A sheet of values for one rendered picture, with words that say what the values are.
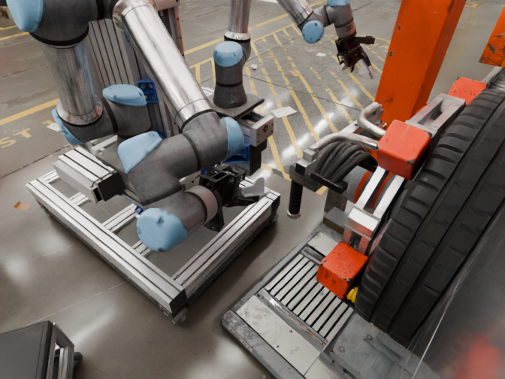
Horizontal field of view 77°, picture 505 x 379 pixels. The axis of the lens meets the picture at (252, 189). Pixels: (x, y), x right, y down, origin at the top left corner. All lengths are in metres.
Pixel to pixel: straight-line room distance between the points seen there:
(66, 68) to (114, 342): 1.22
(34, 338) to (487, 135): 1.44
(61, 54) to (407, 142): 0.72
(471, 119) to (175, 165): 0.55
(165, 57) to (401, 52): 0.93
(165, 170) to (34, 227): 1.87
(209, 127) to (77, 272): 1.53
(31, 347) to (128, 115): 0.86
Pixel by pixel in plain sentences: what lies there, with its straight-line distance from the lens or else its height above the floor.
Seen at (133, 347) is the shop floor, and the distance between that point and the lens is 1.67.
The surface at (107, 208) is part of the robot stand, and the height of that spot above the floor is 0.21.
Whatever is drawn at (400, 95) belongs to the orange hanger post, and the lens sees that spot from 1.41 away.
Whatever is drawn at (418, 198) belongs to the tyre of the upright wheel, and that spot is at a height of 1.07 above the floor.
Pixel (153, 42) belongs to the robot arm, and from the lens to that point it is 0.68.
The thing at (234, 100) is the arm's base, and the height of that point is 0.85.
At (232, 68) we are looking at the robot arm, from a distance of 1.37.
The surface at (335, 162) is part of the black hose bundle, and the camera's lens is 0.78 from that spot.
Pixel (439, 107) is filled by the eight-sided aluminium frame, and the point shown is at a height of 1.10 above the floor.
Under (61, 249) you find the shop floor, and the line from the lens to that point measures 2.16.
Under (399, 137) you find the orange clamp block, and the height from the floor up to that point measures 1.15.
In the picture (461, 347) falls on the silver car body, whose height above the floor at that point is 1.27.
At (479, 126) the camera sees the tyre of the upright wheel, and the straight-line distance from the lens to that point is 0.73.
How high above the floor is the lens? 1.47
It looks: 42 degrees down
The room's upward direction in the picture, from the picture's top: straight up
